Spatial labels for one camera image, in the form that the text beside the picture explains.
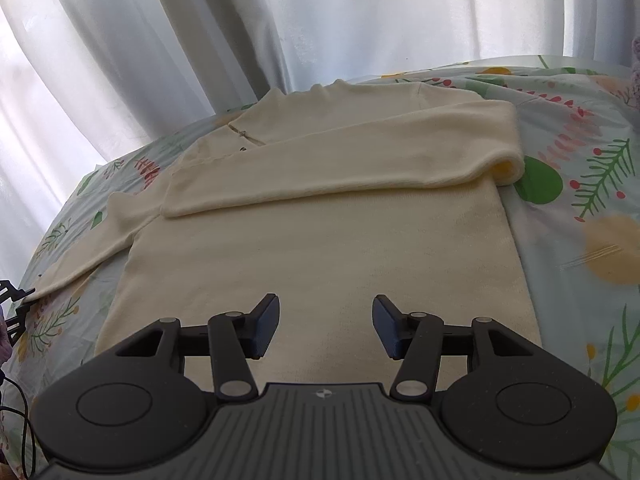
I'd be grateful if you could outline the cream knit sweater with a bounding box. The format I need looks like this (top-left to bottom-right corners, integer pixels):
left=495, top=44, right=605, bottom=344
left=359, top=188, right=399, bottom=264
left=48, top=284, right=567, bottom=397
left=35, top=81, right=539, bottom=383

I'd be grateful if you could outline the floral light blue bedsheet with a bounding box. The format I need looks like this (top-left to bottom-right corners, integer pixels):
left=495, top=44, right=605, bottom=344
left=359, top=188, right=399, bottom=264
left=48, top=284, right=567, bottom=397
left=3, top=56, right=639, bottom=479

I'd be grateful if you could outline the white sheer curtain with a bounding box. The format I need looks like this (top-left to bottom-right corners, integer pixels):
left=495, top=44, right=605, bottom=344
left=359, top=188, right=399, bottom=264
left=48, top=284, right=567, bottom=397
left=1, top=0, right=639, bottom=280

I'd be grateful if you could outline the black cable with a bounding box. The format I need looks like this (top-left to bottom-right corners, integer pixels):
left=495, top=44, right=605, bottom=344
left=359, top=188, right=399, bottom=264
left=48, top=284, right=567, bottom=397
left=0, top=278, right=39, bottom=480

